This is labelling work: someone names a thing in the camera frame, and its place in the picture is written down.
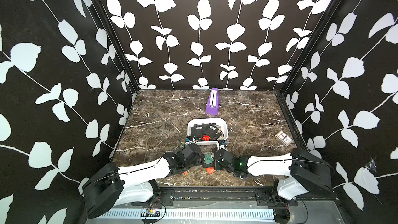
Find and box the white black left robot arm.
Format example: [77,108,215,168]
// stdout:
[81,143,205,219]

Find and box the black barcode tea bag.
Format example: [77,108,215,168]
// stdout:
[202,123,219,138]

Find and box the black front mounting rail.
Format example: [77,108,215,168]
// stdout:
[86,186,340,207]

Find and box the white plastic storage box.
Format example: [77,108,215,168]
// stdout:
[187,118,229,145]

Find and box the brown label tea bag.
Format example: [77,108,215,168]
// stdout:
[215,128,224,140]

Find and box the white perforated vent strip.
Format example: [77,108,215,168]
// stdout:
[99,208,275,222]

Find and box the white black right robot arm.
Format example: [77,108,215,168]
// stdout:
[212,148,333,200]

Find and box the black tea bag back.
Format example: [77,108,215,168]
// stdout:
[190,124,204,140]

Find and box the orange tea bag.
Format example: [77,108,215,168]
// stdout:
[201,135,211,142]

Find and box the small circuit board with wires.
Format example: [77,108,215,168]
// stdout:
[141,208,162,219]

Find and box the purple metronome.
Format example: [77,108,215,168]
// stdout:
[205,88,220,116]

